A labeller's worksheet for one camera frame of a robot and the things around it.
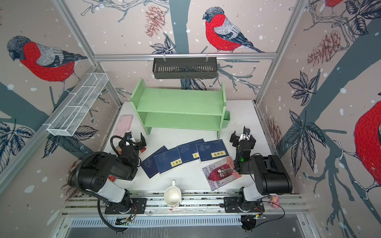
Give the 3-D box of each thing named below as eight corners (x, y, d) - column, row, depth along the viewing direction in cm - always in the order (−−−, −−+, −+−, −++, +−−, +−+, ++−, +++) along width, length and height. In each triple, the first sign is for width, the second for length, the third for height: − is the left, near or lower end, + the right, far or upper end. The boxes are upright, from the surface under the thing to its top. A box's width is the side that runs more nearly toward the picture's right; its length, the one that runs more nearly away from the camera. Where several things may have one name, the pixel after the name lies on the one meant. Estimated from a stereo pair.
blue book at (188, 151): (181, 164, 90) (181, 162, 88) (177, 147, 97) (176, 145, 95) (208, 155, 93) (209, 154, 92) (202, 139, 100) (202, 138, 99)
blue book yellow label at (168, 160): (160, 175, 85) (159, 174, 84) (154, 156, 93) (153, 155, 91) (184, 164, 90) (184, 163, 88) (177, 147, 97) (176, 145, 95)
